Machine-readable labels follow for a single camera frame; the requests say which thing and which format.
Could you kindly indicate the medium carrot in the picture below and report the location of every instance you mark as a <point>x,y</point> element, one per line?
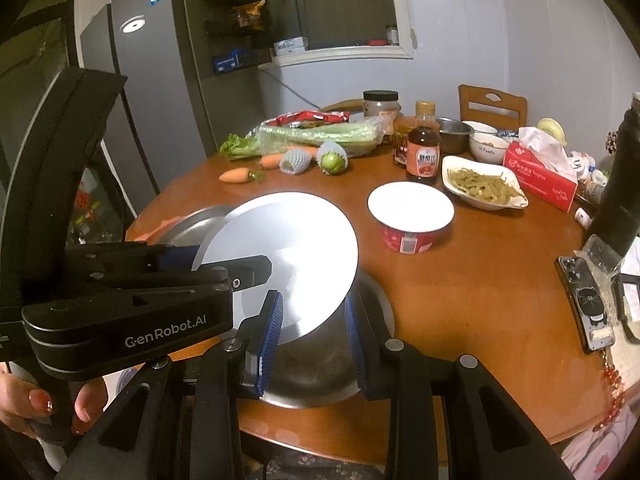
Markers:
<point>272,161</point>

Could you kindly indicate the brown sauce bottle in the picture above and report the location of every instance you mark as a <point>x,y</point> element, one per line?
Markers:
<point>423,155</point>

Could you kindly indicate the glass jar with black lid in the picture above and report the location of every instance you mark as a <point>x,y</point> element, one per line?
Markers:
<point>381,105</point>

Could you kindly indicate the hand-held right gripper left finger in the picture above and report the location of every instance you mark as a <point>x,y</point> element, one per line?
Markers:
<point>270,340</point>

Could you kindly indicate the pink bear-shaped plate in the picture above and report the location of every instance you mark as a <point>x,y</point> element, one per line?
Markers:
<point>160,227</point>

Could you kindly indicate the large carrot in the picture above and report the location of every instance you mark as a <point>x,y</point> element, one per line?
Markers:
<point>235,175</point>

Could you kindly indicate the small jar on window sill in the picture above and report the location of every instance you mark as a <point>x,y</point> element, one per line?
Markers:
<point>392,35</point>

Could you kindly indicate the pale yellow tape roll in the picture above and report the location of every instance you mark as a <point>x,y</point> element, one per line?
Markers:
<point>552,130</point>

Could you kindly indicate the red paper bowl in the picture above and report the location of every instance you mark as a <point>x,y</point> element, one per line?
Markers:
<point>410,215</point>

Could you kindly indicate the shiny metal plate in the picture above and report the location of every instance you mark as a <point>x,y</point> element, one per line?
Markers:
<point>300,240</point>

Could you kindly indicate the green fruit in foam net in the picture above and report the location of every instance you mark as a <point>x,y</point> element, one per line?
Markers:
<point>296,162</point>
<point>332,160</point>

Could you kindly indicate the white ceramic bowl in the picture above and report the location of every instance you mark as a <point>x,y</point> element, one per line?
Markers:
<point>487,150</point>
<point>482,127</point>

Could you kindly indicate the white dish of pickled vegetables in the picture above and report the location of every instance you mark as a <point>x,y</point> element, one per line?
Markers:
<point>482,182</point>

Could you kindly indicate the white box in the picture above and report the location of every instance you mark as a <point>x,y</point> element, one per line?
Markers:
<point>290,47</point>

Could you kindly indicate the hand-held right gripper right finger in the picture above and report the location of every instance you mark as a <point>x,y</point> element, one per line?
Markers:
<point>356,345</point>

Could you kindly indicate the blue box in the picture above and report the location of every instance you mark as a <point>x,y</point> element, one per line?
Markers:
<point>232,62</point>

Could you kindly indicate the red-label sauce jar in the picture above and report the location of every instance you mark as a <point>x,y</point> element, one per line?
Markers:
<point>401,145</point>

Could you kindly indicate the phone with clear case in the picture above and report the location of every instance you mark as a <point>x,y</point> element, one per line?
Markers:
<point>585,305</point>

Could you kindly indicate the small round metal plate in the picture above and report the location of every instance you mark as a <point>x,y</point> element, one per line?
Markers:
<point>315,370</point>

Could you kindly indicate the celery in plastic bag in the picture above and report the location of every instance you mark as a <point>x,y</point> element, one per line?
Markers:
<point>310,137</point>

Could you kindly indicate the red tissue box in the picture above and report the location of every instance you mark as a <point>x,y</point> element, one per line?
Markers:
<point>540,180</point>

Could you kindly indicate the red snack packet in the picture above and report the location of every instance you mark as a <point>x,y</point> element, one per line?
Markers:
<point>305,118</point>

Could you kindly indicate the metal bowl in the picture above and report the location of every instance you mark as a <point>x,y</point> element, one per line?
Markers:
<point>454,135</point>

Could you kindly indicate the white window frame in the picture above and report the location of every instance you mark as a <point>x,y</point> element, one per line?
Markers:
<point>345,52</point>

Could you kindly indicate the wooden chair back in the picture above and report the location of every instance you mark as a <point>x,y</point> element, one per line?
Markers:
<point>492,105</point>

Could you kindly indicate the large round metal plate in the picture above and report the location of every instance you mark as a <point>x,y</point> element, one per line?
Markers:
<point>200,222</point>

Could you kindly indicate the wooden chair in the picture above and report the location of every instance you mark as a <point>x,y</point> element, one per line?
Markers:
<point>342,106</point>
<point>492,105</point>

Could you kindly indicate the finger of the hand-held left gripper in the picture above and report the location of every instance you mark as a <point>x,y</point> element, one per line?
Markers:
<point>175,255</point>
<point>247,272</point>

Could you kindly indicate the grey refrigerator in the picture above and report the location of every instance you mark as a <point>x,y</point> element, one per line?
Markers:
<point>145,85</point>

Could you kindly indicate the person's left hand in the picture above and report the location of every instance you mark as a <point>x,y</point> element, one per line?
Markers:
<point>30,405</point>

